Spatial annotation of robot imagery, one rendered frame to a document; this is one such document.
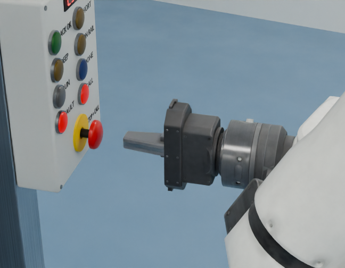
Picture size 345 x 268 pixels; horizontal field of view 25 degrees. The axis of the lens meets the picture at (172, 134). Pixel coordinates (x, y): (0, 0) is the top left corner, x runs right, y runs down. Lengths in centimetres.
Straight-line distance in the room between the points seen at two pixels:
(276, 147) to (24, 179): 33
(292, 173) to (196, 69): 298
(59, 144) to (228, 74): 243
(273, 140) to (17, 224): 37
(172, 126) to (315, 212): 55
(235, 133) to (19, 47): 28
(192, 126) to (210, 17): 302
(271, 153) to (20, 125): 31
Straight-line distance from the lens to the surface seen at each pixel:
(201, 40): 372
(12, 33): 93
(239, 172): 97
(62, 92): 96
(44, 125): 97
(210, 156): 98
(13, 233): 109
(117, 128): 297
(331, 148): 44
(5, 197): 106
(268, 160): 96
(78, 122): 104
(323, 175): 44
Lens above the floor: 147
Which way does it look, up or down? 30 degrees down
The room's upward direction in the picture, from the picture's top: straight up
